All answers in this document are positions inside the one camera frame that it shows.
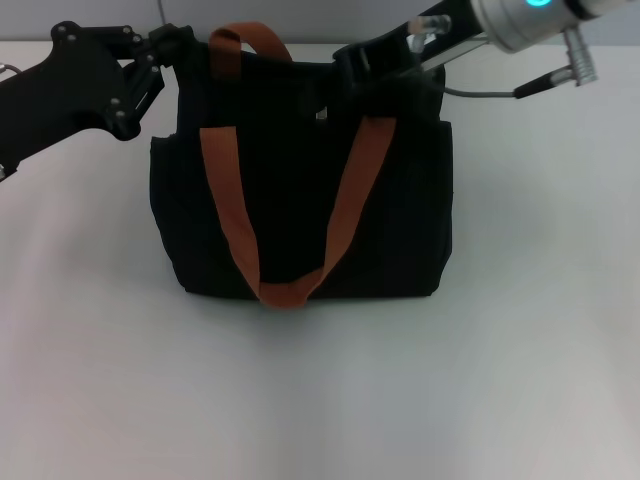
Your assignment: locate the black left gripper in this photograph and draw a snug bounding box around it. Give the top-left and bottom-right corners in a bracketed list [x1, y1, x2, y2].
[0, 20, 196, 176]

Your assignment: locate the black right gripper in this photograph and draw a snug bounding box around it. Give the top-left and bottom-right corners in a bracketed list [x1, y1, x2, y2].
[332, 0, 489, 118]

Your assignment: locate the black bag with orange handles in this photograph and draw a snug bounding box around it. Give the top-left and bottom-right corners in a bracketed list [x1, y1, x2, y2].
[148, 20, 455, 309]

